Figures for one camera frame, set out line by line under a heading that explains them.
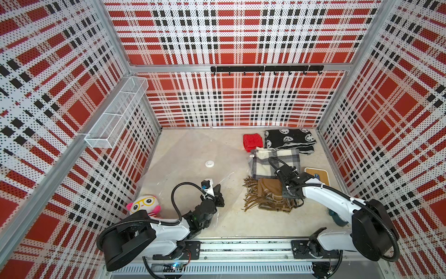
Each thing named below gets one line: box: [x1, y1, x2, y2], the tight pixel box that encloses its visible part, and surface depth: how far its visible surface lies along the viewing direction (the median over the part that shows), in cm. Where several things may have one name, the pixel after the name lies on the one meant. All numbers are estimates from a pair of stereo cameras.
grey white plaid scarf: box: [250, 148, 302, 180], surface depth 98 cm
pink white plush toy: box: [126, 195, 162, 217], surface depth 82 cm
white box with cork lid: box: [304, 166, 331, 186], surface depth 95 cm
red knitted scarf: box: [242, 133, 264, 153], surface depth 110 cm
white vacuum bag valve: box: [204, 159, 215, 168], surface depth 103 cm
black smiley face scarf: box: [263, 128, 317, 155], surface depth 109 cm
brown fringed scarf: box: [241, 175, 297, 213], surface depth 87 cm
